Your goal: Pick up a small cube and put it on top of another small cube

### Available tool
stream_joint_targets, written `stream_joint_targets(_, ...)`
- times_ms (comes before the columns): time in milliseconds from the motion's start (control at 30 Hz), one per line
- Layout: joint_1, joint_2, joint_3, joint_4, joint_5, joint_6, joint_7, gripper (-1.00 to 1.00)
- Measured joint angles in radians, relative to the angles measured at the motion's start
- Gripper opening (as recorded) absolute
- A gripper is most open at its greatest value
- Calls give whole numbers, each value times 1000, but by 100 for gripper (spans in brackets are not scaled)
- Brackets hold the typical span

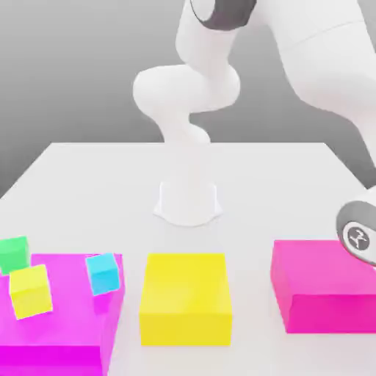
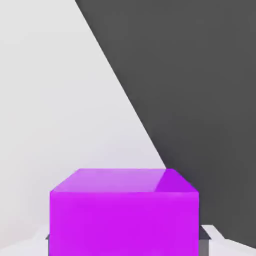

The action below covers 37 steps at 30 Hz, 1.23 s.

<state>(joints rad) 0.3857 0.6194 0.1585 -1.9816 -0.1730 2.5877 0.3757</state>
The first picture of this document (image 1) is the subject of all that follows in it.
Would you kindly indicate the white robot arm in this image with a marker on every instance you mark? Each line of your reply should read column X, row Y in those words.
column 188, row 88

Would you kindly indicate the small cyan cube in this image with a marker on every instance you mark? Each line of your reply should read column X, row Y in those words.
column 102, row 273

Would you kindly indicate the small green cube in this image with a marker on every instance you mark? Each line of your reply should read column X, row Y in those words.
column 13, row 254

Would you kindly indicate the small yellow cube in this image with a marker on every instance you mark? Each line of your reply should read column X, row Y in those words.
column 29, row 290

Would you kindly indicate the large yellow box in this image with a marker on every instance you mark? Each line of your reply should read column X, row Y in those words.
column 185, row 293

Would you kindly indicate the large pink box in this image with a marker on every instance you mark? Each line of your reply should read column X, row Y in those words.
column 317, row 282

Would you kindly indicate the large magenta box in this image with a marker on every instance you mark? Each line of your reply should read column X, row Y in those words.
column 70, row 323

